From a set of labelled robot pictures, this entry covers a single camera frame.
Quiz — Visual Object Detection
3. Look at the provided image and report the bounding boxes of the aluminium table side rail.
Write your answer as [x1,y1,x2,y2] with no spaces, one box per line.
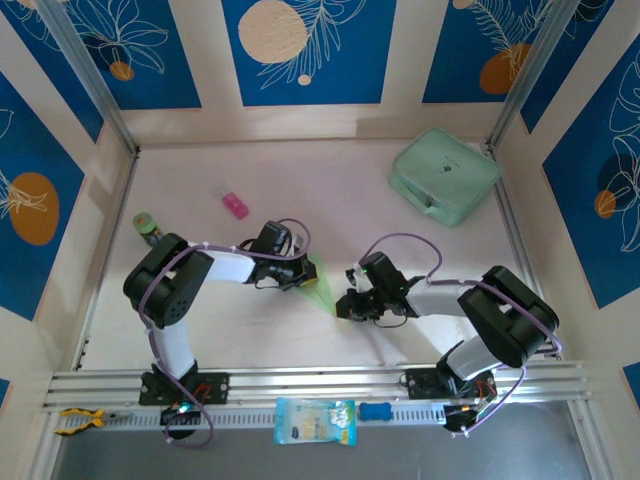
[492,142,564,360]
[72,147,142,372]

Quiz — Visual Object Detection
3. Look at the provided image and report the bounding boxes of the slotted grey cable duct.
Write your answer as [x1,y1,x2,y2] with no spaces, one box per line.
[53,402,447,435]

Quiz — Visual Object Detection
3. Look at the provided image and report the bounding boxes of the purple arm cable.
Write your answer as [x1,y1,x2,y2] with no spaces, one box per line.
[359,232,562,435]
[138,218,314,449]

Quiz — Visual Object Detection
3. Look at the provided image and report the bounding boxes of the mint green zip pouch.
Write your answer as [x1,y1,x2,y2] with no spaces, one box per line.
[388,128,502,229]

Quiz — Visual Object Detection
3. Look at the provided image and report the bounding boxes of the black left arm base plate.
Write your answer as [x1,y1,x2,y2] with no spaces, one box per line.
[138,370,231,406]

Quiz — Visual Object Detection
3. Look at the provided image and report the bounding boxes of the yellow-handled pliers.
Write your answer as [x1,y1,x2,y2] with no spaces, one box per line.
[54,407,134,436]

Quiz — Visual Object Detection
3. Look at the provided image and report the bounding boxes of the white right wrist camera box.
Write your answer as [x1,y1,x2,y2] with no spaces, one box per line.
[344,261,369,289]

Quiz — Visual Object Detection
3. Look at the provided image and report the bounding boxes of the aluminium frame post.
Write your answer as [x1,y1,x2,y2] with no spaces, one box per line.
[37,0,141,154]
[487,0,584,149]

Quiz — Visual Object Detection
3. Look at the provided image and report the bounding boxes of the green paper sheet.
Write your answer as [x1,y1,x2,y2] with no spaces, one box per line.
[293,253,354,324]

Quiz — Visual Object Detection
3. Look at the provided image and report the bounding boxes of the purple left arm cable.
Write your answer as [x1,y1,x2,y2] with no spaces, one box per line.
[138,218,314,449]

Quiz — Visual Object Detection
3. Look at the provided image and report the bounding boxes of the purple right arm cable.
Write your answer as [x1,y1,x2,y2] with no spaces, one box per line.
[359,232,562,435]

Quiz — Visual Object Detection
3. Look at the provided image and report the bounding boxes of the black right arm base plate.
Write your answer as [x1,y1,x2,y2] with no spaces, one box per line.
[399,367,499,401]

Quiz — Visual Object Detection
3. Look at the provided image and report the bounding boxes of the small green-capped bottle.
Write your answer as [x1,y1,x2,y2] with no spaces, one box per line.
[132,212,164,247]

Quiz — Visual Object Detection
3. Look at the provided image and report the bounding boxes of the blue wet wipes packet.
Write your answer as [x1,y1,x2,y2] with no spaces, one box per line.
[273,397,359,447]

